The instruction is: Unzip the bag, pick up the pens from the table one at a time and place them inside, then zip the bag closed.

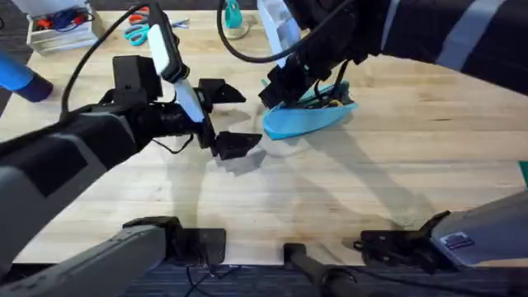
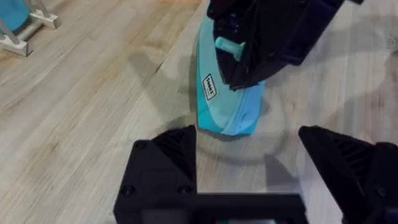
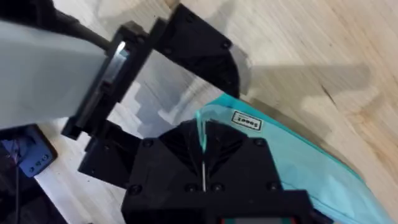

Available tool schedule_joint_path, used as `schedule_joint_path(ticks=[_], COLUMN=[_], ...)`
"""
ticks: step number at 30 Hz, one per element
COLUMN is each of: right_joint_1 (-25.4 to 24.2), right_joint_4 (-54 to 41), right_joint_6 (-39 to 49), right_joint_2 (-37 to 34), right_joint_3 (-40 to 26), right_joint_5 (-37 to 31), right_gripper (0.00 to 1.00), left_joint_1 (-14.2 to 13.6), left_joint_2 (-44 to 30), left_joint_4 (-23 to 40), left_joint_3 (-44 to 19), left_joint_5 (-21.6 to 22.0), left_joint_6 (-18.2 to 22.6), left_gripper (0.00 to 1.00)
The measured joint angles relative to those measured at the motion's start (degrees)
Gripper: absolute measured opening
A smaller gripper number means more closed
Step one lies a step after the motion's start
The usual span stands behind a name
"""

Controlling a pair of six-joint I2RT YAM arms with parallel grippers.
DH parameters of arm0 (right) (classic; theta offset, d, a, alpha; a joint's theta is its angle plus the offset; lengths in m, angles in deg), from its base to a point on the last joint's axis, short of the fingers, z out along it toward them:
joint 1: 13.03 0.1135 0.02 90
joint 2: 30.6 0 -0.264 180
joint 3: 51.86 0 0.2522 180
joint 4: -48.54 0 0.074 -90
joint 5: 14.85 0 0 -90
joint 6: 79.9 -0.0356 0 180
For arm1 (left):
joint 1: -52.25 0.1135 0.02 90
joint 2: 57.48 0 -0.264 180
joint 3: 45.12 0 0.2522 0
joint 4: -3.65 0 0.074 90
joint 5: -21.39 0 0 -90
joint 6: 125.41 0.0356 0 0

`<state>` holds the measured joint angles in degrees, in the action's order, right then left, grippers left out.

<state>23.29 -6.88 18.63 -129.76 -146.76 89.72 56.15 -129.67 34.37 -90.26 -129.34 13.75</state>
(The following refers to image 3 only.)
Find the black box with blue face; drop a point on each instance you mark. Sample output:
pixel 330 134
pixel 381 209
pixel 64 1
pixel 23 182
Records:
pixel 31 152

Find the teal translucent zip bag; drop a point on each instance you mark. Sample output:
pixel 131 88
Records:
pixel 311 161

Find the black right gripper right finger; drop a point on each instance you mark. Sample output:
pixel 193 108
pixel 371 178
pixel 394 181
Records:
pixel 239 161

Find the grey and black left gripper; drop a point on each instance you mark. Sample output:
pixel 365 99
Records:
pixel 46 77

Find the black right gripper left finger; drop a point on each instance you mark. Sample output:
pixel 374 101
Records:
pixel 168 165

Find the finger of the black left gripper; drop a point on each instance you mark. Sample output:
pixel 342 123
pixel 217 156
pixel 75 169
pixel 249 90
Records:
pixel 109 155
pixel 199 49

